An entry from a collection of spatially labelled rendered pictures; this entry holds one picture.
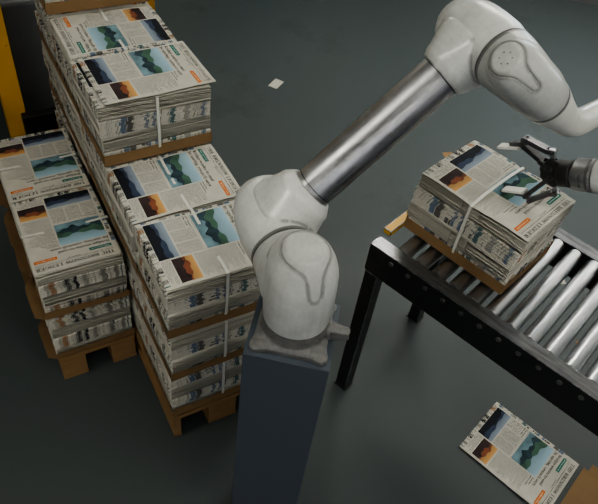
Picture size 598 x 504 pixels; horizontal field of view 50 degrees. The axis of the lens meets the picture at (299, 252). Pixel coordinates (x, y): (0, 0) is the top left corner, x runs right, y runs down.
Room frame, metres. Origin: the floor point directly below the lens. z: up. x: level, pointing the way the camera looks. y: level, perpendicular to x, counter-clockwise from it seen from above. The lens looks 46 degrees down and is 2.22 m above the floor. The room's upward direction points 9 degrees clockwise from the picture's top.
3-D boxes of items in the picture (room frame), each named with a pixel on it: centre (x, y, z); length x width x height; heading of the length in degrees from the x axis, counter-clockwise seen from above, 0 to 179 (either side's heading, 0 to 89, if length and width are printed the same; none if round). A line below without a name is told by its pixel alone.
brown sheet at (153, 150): (1.81, 0.59, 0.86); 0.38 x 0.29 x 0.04; 125
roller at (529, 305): (1.39, -0.77, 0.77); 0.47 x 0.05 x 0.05; 143
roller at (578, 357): (1.27, -0.92, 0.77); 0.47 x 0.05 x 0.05; 143
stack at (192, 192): (1.70, 0.52, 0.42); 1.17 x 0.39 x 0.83; 34
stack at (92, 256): (1.67, 0.91, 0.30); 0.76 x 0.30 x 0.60; 34
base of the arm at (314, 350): (0.93, -0.03, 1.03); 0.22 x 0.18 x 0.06; 86
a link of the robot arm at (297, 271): (0.94, -0.01, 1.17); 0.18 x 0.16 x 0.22; 27
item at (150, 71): (1.82, 0.58, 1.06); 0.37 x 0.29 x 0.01; 125
